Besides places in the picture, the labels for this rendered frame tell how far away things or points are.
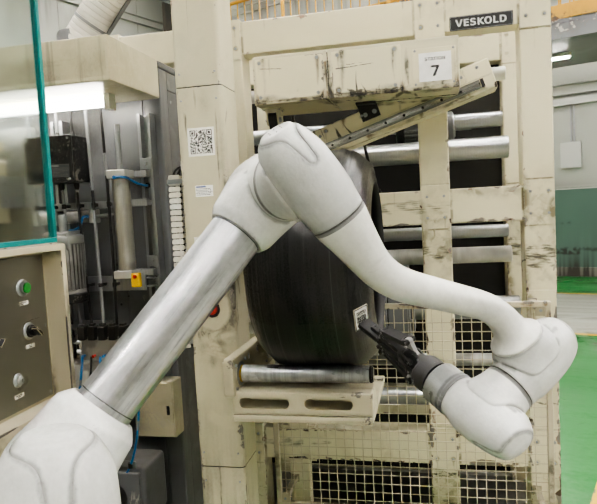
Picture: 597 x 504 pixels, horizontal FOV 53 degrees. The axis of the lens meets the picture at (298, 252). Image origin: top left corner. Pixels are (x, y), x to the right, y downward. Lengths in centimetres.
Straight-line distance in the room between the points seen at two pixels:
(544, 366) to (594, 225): 941
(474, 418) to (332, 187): 50
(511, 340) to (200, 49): 106
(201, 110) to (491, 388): 100
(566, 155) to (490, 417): 959
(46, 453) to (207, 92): 108
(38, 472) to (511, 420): 76
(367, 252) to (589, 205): 964
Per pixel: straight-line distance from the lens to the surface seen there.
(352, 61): 185
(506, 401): 118
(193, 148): 165
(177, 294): 104
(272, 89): 188
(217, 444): 176
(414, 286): 106
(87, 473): 84
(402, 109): 195
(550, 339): 122
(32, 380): 153
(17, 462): 85
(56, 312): 155
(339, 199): 96
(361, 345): 147
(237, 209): 107
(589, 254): 1062
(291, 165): 95
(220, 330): 166
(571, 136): 1069
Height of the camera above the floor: 132
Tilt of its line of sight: 4 degrees down
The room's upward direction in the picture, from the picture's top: 3 degrees counter-clockwise
